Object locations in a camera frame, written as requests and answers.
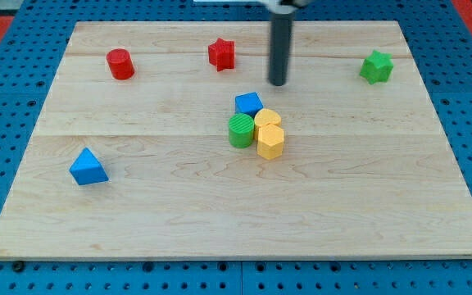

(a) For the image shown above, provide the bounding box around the yellow heart block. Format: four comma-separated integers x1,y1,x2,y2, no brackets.
254,108,282,139

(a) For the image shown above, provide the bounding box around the red star block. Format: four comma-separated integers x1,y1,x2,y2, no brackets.
208,38,235,71

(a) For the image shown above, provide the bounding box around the green star block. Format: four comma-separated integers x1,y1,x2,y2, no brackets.
359,50,393,84

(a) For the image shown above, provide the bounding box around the green cylinder block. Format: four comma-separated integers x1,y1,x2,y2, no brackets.
228,113,254,148

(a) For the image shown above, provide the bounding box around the yellow hexagon block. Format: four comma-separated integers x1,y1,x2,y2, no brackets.
257,124,284,160

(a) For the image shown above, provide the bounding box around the blue cube block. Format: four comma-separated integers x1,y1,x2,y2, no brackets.
234,92,264,118

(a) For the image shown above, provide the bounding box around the light wooden board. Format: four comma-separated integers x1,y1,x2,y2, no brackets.
0,21,472,261

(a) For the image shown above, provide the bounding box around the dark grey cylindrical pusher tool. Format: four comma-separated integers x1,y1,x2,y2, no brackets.
267,2,296,86

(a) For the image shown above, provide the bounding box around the red cylinder block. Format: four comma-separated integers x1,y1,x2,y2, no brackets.
106,48,135,79

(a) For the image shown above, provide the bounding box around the blue triangle block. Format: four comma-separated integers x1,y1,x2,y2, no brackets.
69,147,109,185

